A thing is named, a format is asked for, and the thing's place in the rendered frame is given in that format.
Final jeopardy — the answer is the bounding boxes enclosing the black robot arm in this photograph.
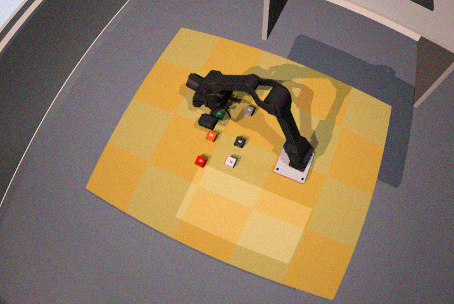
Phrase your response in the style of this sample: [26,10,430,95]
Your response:
[186,70,314,172]

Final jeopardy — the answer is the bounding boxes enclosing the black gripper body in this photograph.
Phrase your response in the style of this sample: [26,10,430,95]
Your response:
[198,91,234,130]

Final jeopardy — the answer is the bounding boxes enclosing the green block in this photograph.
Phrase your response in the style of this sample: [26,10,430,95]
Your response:
[216,110,225,120]

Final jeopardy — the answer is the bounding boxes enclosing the red block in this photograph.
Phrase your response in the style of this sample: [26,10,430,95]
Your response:
[194,155,206,168]

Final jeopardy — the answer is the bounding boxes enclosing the yellow block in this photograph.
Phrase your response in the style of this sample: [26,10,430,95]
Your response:
[229,92,239,102]

